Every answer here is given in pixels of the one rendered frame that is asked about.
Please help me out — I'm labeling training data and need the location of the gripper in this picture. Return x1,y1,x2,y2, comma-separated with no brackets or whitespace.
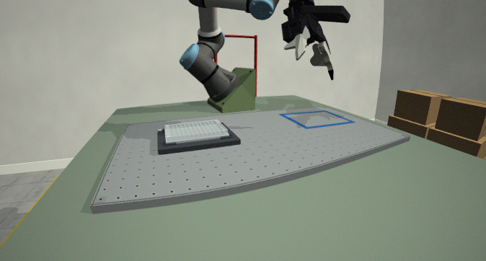
281,0,334,80

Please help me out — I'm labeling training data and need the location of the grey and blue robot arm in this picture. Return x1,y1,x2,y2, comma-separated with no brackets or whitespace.
180,0,350,102

